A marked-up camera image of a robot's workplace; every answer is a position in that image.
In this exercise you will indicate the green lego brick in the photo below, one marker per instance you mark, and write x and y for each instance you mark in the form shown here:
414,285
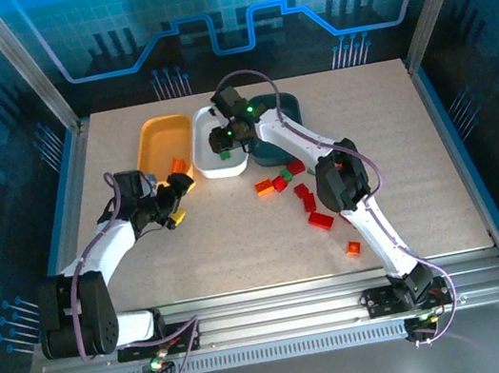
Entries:
286,174
224,155
311,170

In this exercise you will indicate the white plastic container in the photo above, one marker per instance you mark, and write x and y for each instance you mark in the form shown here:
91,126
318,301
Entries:
207,157

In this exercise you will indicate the orange lego brick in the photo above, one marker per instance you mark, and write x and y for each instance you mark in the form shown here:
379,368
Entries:
353,248
264,187
179,165

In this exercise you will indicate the dark teal plastic container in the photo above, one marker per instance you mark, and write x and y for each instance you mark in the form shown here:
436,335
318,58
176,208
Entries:
268,156

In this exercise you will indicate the orange plastic container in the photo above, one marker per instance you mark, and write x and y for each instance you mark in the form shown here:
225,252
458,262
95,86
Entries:
161,139

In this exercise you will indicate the long red lego brick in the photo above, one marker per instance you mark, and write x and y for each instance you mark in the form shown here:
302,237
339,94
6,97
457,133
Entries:
321,220

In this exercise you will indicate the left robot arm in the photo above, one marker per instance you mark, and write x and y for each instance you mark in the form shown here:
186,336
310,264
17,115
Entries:
106,250

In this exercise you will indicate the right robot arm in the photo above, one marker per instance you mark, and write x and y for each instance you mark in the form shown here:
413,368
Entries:
340,180

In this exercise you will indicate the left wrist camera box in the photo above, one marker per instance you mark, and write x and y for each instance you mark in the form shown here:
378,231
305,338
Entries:
151,184

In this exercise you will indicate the blue trimmed table side rail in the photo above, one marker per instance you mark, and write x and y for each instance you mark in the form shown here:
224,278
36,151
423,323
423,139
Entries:
419,79
77,142

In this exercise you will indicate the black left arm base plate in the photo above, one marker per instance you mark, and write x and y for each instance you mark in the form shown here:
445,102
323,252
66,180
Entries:
180,341

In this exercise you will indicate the aluminium frame rail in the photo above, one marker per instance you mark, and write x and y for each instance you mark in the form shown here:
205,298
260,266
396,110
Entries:
277,317

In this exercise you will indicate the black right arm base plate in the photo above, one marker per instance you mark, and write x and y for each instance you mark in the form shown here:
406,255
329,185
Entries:
379,304

